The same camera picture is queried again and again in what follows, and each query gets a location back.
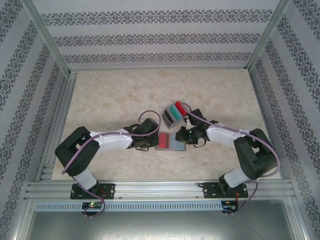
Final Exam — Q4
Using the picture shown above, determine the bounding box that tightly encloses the aluminium frame side rail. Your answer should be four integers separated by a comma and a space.
34, 71, 79, 182

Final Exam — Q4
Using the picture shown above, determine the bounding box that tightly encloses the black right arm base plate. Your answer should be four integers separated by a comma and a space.
202, 181, 250, 200

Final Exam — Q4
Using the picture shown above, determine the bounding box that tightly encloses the light blue credit card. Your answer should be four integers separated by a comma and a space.
169, 133, 186, 151

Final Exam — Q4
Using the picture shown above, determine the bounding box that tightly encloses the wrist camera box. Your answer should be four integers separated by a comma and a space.
138, 117, 160, 136
187, 108, 207, 127

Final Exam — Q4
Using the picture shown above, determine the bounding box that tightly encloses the aluminium frame upright post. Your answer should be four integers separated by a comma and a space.
23, 0, 72, 75
246, 0, 292, 70

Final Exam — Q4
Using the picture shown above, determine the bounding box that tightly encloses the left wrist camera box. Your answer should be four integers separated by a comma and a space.
138, 117, 160, 136

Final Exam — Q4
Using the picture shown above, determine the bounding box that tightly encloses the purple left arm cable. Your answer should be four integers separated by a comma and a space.
61, 110, 162, 218

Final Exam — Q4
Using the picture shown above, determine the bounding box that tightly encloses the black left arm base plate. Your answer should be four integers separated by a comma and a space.
70, 183, 116, 200

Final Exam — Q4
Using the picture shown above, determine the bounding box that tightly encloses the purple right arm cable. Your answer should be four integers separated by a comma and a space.
183, 111, 281, 217

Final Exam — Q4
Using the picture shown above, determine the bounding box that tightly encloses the slotted grey cable duct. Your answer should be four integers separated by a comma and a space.
33, 201, 238, 213

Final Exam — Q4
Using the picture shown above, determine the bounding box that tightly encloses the grey card holder wallet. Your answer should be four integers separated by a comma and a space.
154, 131, 188, 153

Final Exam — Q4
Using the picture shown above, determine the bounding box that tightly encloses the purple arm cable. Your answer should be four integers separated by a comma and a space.
183, 111, 281, 217
61, 110, 162, 218

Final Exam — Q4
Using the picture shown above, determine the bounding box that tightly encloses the aluminium frame mounting rail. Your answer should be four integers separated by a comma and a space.
23, 181, 293, 201

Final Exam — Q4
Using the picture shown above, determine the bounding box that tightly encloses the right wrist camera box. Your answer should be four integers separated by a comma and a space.
187, 108, 207, 127

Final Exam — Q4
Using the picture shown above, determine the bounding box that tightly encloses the aluminium frame cross rail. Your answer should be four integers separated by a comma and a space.
66, 65, 250, 72

